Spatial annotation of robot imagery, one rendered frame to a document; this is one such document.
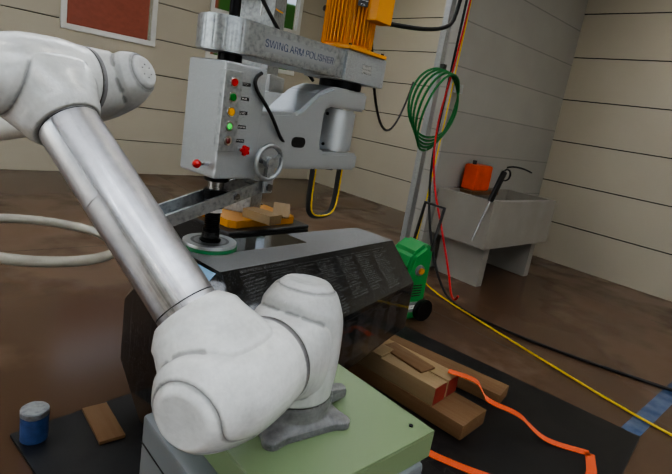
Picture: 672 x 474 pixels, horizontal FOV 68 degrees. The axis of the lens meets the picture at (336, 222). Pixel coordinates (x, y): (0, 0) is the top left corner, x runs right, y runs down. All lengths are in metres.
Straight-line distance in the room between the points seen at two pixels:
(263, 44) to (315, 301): 1.27
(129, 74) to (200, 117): 0.92
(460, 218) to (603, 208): 2.29
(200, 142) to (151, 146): 6.32
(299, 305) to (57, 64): 0.55
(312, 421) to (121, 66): 0.74
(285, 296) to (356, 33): 1.70
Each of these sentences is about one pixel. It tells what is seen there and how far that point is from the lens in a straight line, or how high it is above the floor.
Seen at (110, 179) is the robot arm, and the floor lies 1.28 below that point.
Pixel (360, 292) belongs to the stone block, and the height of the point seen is 0.67.
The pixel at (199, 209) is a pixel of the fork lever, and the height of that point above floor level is 1.00.
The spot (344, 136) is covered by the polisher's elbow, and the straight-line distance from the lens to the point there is 2.39.
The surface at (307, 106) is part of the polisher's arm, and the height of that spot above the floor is 1.43.
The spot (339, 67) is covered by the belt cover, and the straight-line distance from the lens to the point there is 2.28.
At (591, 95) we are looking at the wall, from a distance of 6.86.
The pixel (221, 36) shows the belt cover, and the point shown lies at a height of 1.62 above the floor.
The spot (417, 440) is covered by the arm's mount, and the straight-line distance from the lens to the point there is 1.05.
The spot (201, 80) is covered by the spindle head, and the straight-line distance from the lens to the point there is 1.95.
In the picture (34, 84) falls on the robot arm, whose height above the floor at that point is 1.40.
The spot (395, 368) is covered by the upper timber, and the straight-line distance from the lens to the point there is 2.74.
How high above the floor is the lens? 1.44
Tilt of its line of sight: 13 degrees down
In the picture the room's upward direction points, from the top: 9 degrees clockwise
